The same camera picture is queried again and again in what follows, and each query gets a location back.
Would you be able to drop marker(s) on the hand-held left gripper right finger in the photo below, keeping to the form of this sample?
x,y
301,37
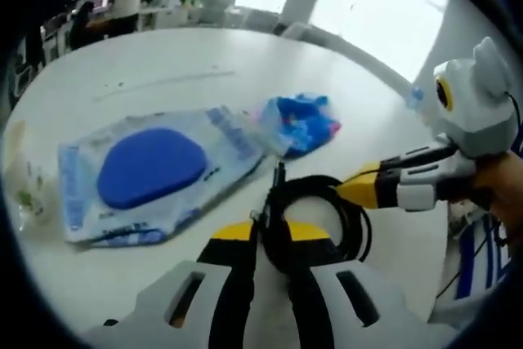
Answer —
x,y
310,296

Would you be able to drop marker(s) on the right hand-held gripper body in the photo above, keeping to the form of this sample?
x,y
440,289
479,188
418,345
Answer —
x,y
478,112

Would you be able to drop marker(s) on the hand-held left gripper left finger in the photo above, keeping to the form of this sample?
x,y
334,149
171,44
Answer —
x,y
233,283

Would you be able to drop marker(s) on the blue tissue pack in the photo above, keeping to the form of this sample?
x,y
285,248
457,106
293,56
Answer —
x,y
302,120

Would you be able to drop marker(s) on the blue sponge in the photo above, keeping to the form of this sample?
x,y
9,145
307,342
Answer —
x,y
151,169

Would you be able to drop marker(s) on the person's right hand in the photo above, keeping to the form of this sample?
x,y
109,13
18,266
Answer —
x,y
502,185

